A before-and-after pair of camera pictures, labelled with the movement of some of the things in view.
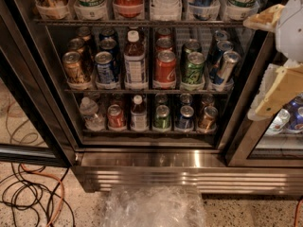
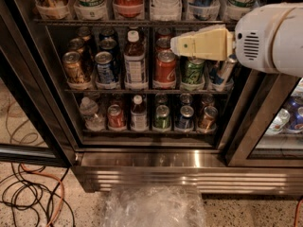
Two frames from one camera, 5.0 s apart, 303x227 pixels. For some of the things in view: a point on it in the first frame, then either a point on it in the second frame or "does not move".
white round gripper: (291, 28) → (254, 42)
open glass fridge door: (36, 128) does not move
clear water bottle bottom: (93, 119) does not move
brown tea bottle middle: (134, 63) does not move
